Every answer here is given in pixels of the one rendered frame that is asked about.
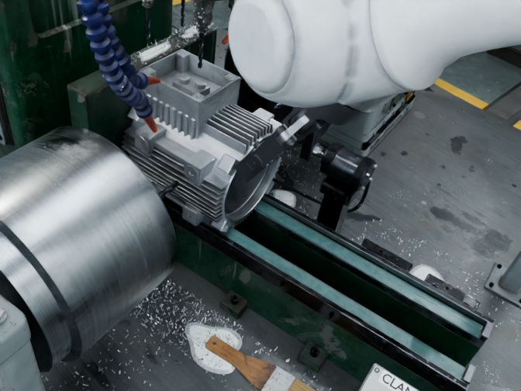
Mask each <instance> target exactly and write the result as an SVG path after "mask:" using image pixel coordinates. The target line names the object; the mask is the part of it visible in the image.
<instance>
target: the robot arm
mask: <svg viewBox="0 0 521 391"><path fill-rule="evenodd" d="M520 44H521V0H235V2H234V5H233V10H232V12H231V15H230V18H229V48H230V51H231V54H232V58H233V61H234V64H235V65H236V68H237V70H238V71H239V73H240V74H241V76H242V77H243V78H244V79H245V81H246V82H247V84H248V85H249V86H250V87H251V88H252V89H253V90H254V91H255V92H256V93H257V94H258V95H260V96H262V97H264V98H266V99H268V100H270V101H272V102H277V103H280V104H282V105H287V106H294V108H293V110H292V112H291V113H290V114H289V115H288V116H286V117H285V118H284V119H283V120H282V124H283V125H280V126H278V127H277V128H276V130H275V131H274V132H273V133H272V134H271V135H270V136H269V137H268V138H267V139H266V140H264V141H262V142H261V143H260V141H257V142H256V143H255V144H253V146H254V149H253V150H252V151H251V152H250V153H249V154H248V155H247V156H246V157H245V158H244V159H242V160H241V161H240V162H239V163H238V164H237V165H236V166H234V168H235V169H236V170H237V171H238V173H239V174H240V175H241V176H242V178H243V179H244V180H245V181H246V182H249V181H250V180H251V179H252V178H254V177H255V176H256V175H258V174H259V173H260V172H261V171H263V170H264V169H265V168H266V167H267V166H268V165H269V164H271V163H272V162H273V161H274V160H275V159H277V158H278V155H279V156H280V157H281V158H283V157H284V156H285V155H286V154H287V153H286V152H285V149H286V148H288V147H290V146H292V145H293V144H294V142H295V141H298V142H300V141H301V140H303V139H304V138H305V137H307V136H308V135H309V134H310V133H315V132H316V131H317V130H319V129H320V128H321V127H322V126H323V125H324V123H326V122H328V123H331V124H333V125H336V126H344V125H347V124H349V123H351V122H352V121H353V120H355V119H356V118H357V117H358V116H359V115H361V114H362V113H363V112H373V111H375V110H378V109H380V108H381V107H382V106H383V105H384V104H386V103H387V102H389V101H390V100H391V99H393V98H394V97H395V96H397V94H400V93H403V92H411V91H415V90H421V89H425V88H428V87H430V86H431V85H432V84H433V83H434V82H435V81H436V80H437V79H438V78H439V76H440V75H441V74H442V72H443V69H444V68H445V67H447V66H448V65H450V64H452V63H453V62H455V61H456V60H457V59H459V58H460V57H463V56H467V55H469V54H475V53H478V52H482V51H486V50H494V49H498V48H503V47H511V46H515V45H520ZM292 117H293V118H292Z"/></svg>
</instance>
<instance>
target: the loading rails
mask: <svg viewBox="0 0 521 391"><path fill-rule="evenodd" d="M162 200H163V202H164V205H165V206H166V208H167V211H168V213H169V216H170V218H171V222H172V223H173V224H174V225H175V226H176V230H175V231H174V232H175V236H176V243H177V260H176V262H177V261H178V262H180V263H181V264H183V265H184V266H185V267H187V268H189V269H190V270H192V271H193V272H194V273H196V274H197V275H199V276H201V277H203V278H204V279H205V280H207V281H208V282H210V283H212V284H213V285H214V286H216V287H217V288H219V289H221V290H222V291H224V292H225V293H227V294H226V295H225V296H224V298H223V299H222V300H221V301H220V304H219V308H220V309H222V310H223V311H225V312H226V313H228V314H229V315H230V316H232V317H234V318H235V319H238V318H239V317H240V316H241V315H242V314H243V312H244V311H245V310H246V309H247V307H248V308H250V309H251V310H253V311H254V312H255V313H257V314H259V315H260V316H262V317H263V318H264V319H266V320H268V321H269V322H271V323H273V324H274V325H275V326H277V327H279V328H280V329H282V330H283V331H284V332H286V333H287V334H289V335H291V336H292V337H294V338H295V339H297V340H298V341H300V342H302V343H303V344H304V345H305V346H304V348H303V349H302V350H301V351H300V353H299V355H298V361H299V362H301V363H302V364H303V365H305V366H307V367H308V368H310V369H311V370H313V371H314V372H316V373H318V372H319V370H320V369H321V368H322V366H323V365H324V363H325V362H326V360H329V361H330V362H332V363H333V364H334V365H336V366H338V367H339V368H341V369H342V370H344V371H345V372H347V373H349V374H350V375H352V376H353V377H354V378H356V379H358V380H359V381H361V382H363V381H364V379H365V377H366V376H367V374H368V372H369V371H370V369H371V366H372V365H373V364H374V363H376V364H378V365H380V366H381V367H383V368H384V369H386V370H388V371H390V372H391V373H392V374H394V375H396V376H398V377H399V378H400V379H402V380H403V381H405V382H407V383H408V384H409V385H411V386H413V387H415V388H416V389H418V390H419V391H467V389H468V386H469V384H470V382H471V379H472V377H473V375H474V371H475V369H476V367H474V366H473V365H471V364H470V365H469V366H468V367H467V368H466V366H467V365H468V364H469V362H470V361H471V360H472V358H473V357H474V356H475V355H476V354H477V352H478V351H479V349H480V348H481V347H482V345H483V344H484V343H485V342H486V341H487V339H488V337H489V334H490V333H491V330H492V328H493V324H494V322H495V321H494V320H493V319H491V318H490V317H487V316H486V315H484V314H483V313H480V312H478V311H477V310H475V309H473V308H471V307H469V306H468V305H466V304H464V303H462V302H461V301H459V300H457V299H455V298H454V297H452V296H450V295H448V294H446V293H445V292H443V291H441V290H439V289H438V288H436V287H434V286H432V285H430V284H429V283H427V282H424V281H423V280H422V279H419V278H417V277H416V276H414V275H412V274H411V273H409V272H407V271H405V270H404V269H402V268H400V267H398V266H397V265H394V264H392V263H391V262H390V261H387V260H385V259H384V258H382V257H380V256H378V255H377V254H375V253H373V252H371V251H369V250H368V249H366V248H365V247H362V246H360V245H359V244H357V243H355V242H353V241H352V240H350V239H348V238H346V237H345V236H343V235H341V234H339V233H337V232H336V231H334V230H332V229H330V228H329V227H326V226H325V225H323V224H321V223H320V222H318V221H316V220H314V219H313V218H311V217H309V216H306V215H305V214H304V213H301V212H299V211H298V210H297V209H294V208H293V207H291V206H289V205H287V204H286V203H284V202H282V201H280V200H279V199H276V198H275V197H273V196H272V195H269V194H268V195H266V194H264V195H263V197H262V198H261V200H260V203H259V206H256V209H254V210H253V212H252V213H250V215H249V216H247V218H246V219H244V220H243V222H240V224H237V226H235V227H234V228H232V227H229V229H228V230H227V232H222V231H220V230H218V229H216V228H215V227H210V226H209V225H207V224H205V223H203V222H201V223H200V224H199V225H198V226H195V225H193V224H192V223H189V222H188V221H187V220H185V219H184V218H182V210H183V207H182V206H180V205H178V204H177V203H176V202H174V201H172V200H170V199H164V198H163V199H162Z"/></svg>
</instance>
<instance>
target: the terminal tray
mask: <svg viewBox="0 0 521 391"><path fill-rule="evenodd" d="M181 52H184V53H185V55H181V54H180V53H181ZM198 63H199V60H198V57H197V56H195V55H194V54H191V53H189V52H188V51H186V50H183V49H180V50H178V51H176V52H174V53H172V54H170V55H168V56H166V57H164V58H162V59H160V60H158V61H156V62H154V63H152V64H150V65H148V66H146V67H144V68H142V69H140V70H139V72H143V73H144V74H145V75H146V76H149V77H154V78H159V79H160V83H158V84H154V85H148V86H147V87H146V88H145V89H143V92H144V93H145V96H146V97H147V98H148V99H149V100H150V105H151V106H152V107H153V113H152V115H154V119H156V118H159V121H160V123H162V122H163V121H164V122H165V125H166V126H168V125H170V124H171V129H175V128H177V129H178V133H180V132H181V131H183V132H184V136H185V137H186V136H187V135H190V139H191V140H193V139H196V140H197V139H198V138H199V137H200V135H201V134H202V131H203V123H206V124H207V119H211V116H212V115H215V113H216V112H219V109H221V110H222V109H223V107H224V108H226V106H229V104H230V105H232V104H234V105H237V99H238V97H239V90H240V77H238V76H236V75H234V74H232V73H230V72H228V71H226V70H224V69H222V68H220V67H218V66H216V65H214V64H212V63H210V62H208V61H206V60H204V59H202V68H199V67H198ZM147 69H152V71H151V72H149V71H147ZM229 75H230V76H233V78H227V77H228V76H229ZM196 95H201V96H202V97H201V98H197V97H196Z"/></svg>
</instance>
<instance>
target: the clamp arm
mask: <svg viewBox="0 0 521 391"><path fill-rule="evenodd" d="M323 127H324V125H323V126H322V127H321V128H320V129H319V130H317V131H316V132H315V133H310V134H309V135H308V136H307V137H305V138H304V140H303V144H302V149H301V153H300V158H302V159H303V160H305V161H310V160H311V159H312V158H313V157H316V156H315V155H317V151H314V149H317V150H318V149H320V147H322V146H320V145H319V142H320V138H321V135H322V131H323ZM317 145H318V146H319V147H318V146H317ZM312 152H313V154H314V155H313V154H312Z"/></svg>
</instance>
